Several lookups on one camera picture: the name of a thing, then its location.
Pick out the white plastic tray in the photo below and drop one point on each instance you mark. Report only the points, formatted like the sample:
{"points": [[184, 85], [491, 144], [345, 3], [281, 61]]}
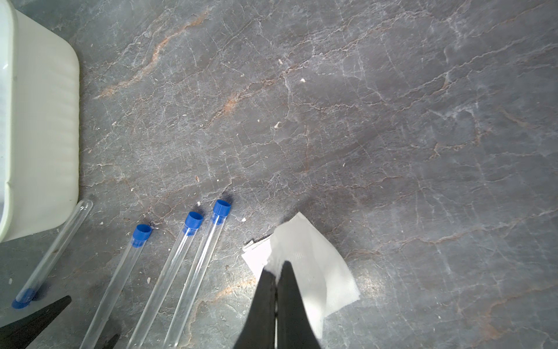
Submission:
{"points": [[39, 126]]}

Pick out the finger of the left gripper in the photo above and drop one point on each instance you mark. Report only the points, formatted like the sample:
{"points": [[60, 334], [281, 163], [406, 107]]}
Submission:
{"points": [[110, 344], [20, 334]]}

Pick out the blue capped test tube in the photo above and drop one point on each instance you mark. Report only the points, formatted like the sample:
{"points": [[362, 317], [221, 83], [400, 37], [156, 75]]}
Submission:
{"points": [[168, 273], [130, 256], [195, 277], [49, 260]]}

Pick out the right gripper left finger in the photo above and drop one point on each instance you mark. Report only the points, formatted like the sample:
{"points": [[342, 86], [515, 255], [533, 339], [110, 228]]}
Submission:
{"points": [[260, 326]]}

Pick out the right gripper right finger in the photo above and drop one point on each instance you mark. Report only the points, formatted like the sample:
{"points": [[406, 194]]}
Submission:
{"points": [[293, 327]]}

